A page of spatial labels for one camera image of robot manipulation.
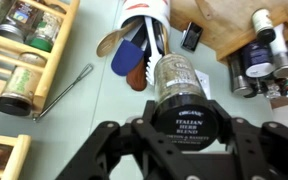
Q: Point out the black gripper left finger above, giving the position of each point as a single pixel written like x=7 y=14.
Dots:
x=146 y=128

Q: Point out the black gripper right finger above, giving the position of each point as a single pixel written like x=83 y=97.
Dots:
x=223 y=118

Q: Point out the Italian herb spice bottle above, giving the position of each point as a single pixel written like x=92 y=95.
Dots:
x=183 y=112

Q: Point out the small yellow spice jar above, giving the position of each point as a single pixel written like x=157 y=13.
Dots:
x=263 y=26

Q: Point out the black cap spice jar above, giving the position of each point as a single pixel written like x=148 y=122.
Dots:
x=17 y=95

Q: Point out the green cap spice jar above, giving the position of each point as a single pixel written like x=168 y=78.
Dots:
x=46 y=32

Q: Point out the upper wooden spice rack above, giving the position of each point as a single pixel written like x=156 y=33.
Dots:
x=13 y=152

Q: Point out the wooden spice rack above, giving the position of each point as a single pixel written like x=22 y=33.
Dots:
x=13 y=152
x=18 y=21

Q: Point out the lower wooden spice rack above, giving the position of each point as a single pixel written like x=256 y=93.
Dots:
x=18 y=21

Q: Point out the blue silicone spatula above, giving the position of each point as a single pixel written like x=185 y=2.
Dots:
x=127 y=56

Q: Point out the small black timer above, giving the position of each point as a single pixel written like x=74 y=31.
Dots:
x=191 y=37

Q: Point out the wooden spoon on counter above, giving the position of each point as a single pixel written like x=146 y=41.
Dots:
x=206 y=9

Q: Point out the white red utensil crock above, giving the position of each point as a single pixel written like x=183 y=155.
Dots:
x=157 y=9

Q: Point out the white wall outlet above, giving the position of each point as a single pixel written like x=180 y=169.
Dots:
x=204 y=81

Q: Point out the metal wire hook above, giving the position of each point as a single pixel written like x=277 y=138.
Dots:
x=88 y=68

